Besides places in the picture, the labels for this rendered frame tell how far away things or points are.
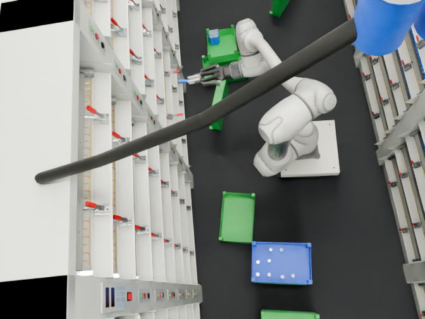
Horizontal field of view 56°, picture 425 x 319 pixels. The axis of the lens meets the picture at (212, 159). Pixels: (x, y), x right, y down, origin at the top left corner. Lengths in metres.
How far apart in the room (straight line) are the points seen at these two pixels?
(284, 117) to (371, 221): 1.23
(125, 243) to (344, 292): 1.57
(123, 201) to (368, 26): 1.01
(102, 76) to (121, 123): 0.20
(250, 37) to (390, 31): 1.57
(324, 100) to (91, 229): 0.97
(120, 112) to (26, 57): 0.44
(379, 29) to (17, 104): 0.82
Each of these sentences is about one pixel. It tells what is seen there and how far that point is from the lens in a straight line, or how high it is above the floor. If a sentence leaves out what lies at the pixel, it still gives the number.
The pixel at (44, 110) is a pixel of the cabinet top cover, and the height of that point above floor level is 1.73.
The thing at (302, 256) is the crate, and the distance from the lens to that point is 2.21.
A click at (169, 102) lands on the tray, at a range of 2.28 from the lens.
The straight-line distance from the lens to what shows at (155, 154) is 1.76.
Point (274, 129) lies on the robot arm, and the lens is 1.57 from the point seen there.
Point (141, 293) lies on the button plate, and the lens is 1.33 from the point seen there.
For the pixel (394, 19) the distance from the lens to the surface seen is 0.46.
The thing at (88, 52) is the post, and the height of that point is 1.59.
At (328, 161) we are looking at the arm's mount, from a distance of 2.40.
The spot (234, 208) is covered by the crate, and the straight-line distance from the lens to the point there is 2.57.
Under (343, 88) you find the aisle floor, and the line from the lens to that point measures 2.88.
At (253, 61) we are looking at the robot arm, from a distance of 2.09.
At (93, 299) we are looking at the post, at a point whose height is 1.60.
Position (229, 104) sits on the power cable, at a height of 1.98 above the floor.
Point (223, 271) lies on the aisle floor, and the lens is 2.53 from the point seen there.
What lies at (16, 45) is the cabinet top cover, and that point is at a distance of 1.14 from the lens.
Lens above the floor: 2.52
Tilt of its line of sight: 71 degrees down
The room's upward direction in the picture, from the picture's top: 23 degrees counter-clockwise
